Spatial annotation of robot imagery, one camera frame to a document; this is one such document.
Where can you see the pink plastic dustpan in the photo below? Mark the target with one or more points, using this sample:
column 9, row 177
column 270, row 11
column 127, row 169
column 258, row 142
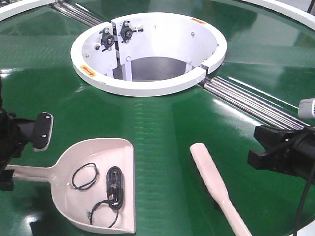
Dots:
column 78, row 182

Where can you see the steel conveyor rollers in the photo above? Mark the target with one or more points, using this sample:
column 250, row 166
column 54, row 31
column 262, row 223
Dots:
column 76, row 13

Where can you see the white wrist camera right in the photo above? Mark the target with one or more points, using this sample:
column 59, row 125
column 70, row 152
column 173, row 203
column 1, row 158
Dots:
column 306, row 108

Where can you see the white outer conveyor rail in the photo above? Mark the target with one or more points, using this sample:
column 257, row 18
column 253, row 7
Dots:
column 290, row 11

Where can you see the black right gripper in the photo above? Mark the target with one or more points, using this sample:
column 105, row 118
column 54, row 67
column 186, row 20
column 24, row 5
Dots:
column 300, row 153

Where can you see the dark green bearing block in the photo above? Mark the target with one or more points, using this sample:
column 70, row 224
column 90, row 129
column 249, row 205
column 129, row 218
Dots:
column 127, row 32
column 107, row 40

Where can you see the white outer rail segment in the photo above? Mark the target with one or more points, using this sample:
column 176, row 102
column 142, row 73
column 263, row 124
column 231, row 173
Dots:
column 21, row 6

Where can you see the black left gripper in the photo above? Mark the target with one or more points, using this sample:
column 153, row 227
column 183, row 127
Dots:
column 15, row 133

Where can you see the pink hand broom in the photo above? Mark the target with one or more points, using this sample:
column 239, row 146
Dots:
column 217, row 188

